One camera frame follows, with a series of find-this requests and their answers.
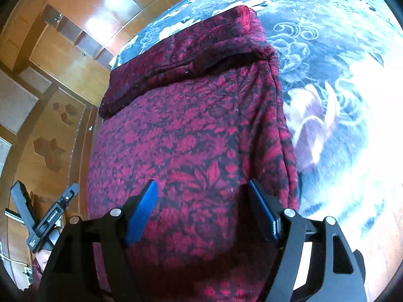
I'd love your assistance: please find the person's left hand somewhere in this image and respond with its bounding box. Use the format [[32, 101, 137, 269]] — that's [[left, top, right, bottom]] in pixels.
[[35, 226, 62, 264]]

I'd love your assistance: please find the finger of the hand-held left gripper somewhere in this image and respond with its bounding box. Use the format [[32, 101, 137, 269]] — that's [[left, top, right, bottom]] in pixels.
[[10, 181, 36, 232]]

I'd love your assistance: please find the wooden wall panel hexagon decor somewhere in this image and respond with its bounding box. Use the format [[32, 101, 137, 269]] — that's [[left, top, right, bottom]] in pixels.
[[17, 86, 99, 208]]

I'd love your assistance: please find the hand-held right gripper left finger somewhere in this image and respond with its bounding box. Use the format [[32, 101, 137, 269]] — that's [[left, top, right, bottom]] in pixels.
[[39, 179, 158, 302]]

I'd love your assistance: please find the teal floral bed blanket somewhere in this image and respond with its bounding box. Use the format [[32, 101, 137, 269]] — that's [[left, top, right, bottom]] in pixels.
[[110, 0, 403, 302]]

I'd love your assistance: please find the open wooden shelf niche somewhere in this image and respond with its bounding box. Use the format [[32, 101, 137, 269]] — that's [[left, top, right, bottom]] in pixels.
[[43, 6, 114, 70]]

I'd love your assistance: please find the dark red patterned garment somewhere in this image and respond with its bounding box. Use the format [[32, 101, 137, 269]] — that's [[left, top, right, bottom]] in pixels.
[[86, 5, 299, 302]]

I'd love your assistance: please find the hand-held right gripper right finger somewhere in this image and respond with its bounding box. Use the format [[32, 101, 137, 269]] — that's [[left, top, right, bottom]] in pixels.
[[247, 179, 367, 302]]

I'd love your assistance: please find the wooden door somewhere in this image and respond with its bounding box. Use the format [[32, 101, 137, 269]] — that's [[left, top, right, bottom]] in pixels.
[[29, 24, 110, 105]]

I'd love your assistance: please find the wooden wardrobe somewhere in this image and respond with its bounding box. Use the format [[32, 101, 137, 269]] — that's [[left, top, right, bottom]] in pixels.
[[47, 0, 216, 60]]

